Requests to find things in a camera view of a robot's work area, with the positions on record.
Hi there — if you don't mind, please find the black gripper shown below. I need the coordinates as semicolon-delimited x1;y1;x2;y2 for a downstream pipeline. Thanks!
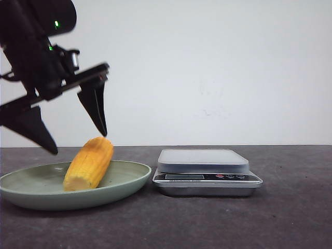
1;45;109;155

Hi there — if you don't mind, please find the yellow corn cob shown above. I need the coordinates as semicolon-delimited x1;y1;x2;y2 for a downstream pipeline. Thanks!
63;137;114;191

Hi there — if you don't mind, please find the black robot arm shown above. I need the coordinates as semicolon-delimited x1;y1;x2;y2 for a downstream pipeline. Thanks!
1;1;109;154

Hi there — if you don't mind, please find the green round plate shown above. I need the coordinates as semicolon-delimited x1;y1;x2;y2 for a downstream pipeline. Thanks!
1;160;152;211

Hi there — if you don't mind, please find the silver digital kitchen scale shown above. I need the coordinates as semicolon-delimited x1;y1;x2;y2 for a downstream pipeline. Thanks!
153;149;263;197

